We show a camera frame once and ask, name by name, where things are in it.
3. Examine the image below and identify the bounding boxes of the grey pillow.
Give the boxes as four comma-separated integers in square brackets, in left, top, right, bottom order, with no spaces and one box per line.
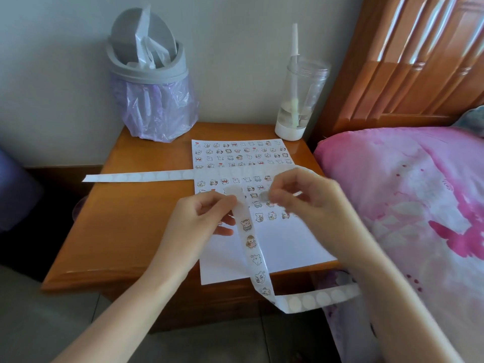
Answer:
[452,105,484,139]

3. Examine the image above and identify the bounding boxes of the person's left forearm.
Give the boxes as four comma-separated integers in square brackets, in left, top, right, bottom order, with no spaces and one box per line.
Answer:
[52,260,192,363]

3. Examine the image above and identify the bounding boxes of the pink floral bedding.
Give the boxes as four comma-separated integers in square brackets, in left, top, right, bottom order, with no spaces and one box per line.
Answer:
[313,126,484,363]

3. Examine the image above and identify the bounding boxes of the rows of stuck cartoon stickers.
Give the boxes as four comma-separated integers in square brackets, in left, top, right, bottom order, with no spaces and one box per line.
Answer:
[193,140,299,223]

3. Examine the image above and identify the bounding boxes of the grey trash bin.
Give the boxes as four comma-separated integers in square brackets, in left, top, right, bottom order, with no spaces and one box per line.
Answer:
[105,7,189,86]

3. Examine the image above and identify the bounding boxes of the wooden bed headboard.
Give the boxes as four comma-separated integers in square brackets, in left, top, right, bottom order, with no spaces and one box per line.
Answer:
[310,0,484,144]

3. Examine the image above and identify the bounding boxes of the person's left hand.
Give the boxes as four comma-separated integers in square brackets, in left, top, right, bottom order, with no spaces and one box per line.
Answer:
[151,191,239,280]

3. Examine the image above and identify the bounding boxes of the person's right hand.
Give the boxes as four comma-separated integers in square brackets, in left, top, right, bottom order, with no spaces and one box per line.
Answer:
[267,168,373,261]

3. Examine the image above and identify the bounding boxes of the purple plastic container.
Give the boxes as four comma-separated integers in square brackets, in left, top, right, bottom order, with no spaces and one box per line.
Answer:
[72,196,90,223]

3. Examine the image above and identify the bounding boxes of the white paper sheet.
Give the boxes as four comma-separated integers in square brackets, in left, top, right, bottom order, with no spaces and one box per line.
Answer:
[191,139,338,286]

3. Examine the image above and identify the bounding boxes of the clear cup with white base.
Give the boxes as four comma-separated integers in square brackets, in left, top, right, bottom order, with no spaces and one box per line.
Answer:
[274,56,332,142]

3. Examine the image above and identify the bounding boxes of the person's right forearm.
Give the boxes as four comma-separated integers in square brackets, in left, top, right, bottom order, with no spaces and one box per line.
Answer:
[346,237,466,363]

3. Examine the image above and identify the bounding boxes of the white backing scraps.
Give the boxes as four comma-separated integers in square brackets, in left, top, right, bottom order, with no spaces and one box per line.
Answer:
[127,4,171,71]

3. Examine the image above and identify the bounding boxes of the white straw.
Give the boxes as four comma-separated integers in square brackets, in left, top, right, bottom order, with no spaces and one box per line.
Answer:
[289,23,300,127]

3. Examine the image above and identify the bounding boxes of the wooden nightstand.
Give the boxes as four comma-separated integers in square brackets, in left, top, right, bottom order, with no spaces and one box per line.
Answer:
[41,123,341,333]

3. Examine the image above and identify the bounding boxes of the purple rolled mat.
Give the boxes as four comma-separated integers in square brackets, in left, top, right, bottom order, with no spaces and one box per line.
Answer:
[0,147,44,233]

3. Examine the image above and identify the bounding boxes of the long white sticker strip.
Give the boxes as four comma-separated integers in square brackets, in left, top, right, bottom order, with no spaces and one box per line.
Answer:
[82,164,363,314]

